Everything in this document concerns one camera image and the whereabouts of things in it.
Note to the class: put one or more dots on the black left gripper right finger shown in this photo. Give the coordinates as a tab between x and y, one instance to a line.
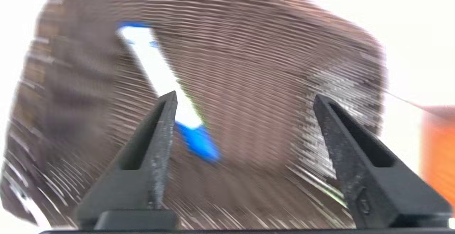
376	184

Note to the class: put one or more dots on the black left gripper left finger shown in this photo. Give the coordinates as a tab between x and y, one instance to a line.
142	177

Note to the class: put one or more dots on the white marker with blue cap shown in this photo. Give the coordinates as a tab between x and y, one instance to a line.
153	59

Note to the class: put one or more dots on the orange wicker basket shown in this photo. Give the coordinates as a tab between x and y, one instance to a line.
439	148

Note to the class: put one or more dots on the dark brown wicker basket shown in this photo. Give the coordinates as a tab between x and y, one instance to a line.
256	67

